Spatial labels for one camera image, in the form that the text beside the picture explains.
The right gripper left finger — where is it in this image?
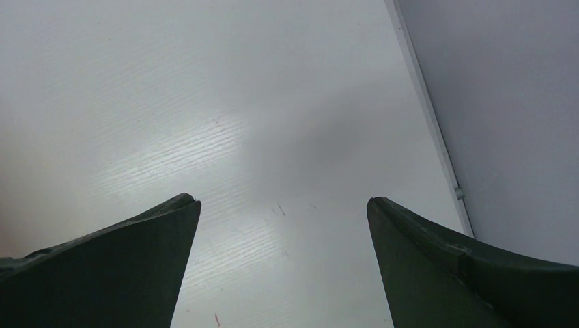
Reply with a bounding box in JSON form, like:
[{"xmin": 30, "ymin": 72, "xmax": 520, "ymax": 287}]
[{"xmin": 1, "ymin": 193, "xmax": 201, "ymax": 327}]

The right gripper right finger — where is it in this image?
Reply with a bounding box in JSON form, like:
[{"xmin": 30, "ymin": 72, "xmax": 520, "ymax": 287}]
[{"xmin": 367, "ymin": 197, "xmax": 578, "ymax": 327}]

